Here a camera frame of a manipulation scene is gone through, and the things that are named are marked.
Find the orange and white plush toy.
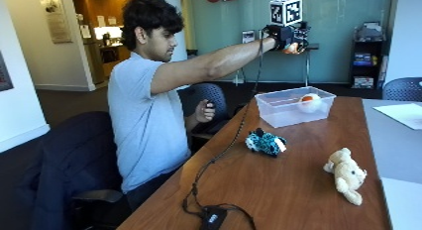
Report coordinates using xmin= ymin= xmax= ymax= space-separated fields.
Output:
xmin=283 ymin=42 xmax=305 ymax=56

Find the tall side table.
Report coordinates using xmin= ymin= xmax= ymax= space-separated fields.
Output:
xmin=235 ymin=43 xmax=321 ymax=87

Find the white marker cube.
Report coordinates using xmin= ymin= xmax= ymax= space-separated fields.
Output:
xmin=269 ymin=0 xmax=305 ymax=28

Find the small framed sign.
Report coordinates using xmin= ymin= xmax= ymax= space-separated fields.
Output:
xmin=240 ymin=29 xmax=257 ymax=45

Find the person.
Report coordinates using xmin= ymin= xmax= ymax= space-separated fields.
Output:
xmin=107 ymin=0 xmax=312 ymax=211

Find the black bookshelf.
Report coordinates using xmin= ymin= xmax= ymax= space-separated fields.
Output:
xmin=349 ymin=21 xmax=389 ymax=90

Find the teal and black plush toy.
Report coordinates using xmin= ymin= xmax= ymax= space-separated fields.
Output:
xmin=244 ymin=127 xmax=289 ymax=158

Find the clear plastic bin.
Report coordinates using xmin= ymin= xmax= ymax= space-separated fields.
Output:
xmin=253 ymin=85 xmax=339 ymax=129

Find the white and orange plush ball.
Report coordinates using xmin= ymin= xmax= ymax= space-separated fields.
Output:
xmin=297 ymin=92 xmax=325 ymax=114

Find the blue perforated chair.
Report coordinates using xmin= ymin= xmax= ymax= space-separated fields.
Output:
xmin=381 ymin=76 xmax=422 ymax=103

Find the white paper sheet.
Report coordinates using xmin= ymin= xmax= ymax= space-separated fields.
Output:
xmin=372 ymin=102 xmax=422 ymax=131

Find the black hub box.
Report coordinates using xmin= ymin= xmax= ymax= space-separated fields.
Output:
xmin=200 ymin=205 xmax=230 ymax=230

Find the dark blue office chair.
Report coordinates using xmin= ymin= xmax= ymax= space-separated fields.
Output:
xmin=13 ymin=110 xmax=135 ymax=230

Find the beige plush bear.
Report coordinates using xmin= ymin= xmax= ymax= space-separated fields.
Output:
xmin=323 ymin=147 xmax=369 ymax=206

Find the dark framed picture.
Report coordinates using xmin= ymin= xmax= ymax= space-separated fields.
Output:
xmin=0 ymin=51 xmax=15 ymax=93

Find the black cable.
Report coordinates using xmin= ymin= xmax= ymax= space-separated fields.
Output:
xmin=182 ymin=31 xmax=267 ymax=230

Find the wall plaque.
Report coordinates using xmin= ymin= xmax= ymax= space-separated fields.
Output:
xmin=39 ymin=0 xmax=74 ymax=45

